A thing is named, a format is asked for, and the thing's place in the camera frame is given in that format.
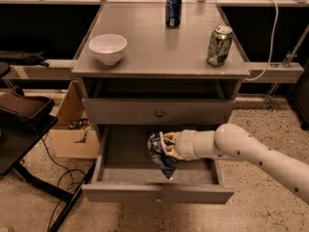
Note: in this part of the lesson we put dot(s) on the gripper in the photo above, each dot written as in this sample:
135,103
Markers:
185,144

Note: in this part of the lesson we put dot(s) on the blue chip bag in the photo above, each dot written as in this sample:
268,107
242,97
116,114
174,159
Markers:
165,163

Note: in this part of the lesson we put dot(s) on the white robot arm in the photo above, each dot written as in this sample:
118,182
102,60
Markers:
231,142

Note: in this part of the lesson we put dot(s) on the open grey middle drawer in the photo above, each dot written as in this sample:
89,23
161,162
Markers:
125,172

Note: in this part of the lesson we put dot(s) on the grey drawer cabinet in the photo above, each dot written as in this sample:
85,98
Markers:
160,63

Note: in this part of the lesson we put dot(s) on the closed grey top drawer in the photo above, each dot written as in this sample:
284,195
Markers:
125,111

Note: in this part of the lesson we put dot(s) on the cardboard box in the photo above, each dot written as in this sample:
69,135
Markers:
72,136

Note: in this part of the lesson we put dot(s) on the green soda can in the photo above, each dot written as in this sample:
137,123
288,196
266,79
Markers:
219,46

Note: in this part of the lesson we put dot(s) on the white ceramic bowl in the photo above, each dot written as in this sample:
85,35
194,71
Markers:
109,49

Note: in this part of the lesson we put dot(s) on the blue soda can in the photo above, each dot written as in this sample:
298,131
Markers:
173,13

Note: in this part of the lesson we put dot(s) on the black side table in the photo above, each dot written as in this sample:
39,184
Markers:
15,143

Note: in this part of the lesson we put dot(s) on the brown tray on table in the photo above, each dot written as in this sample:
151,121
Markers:
29,109

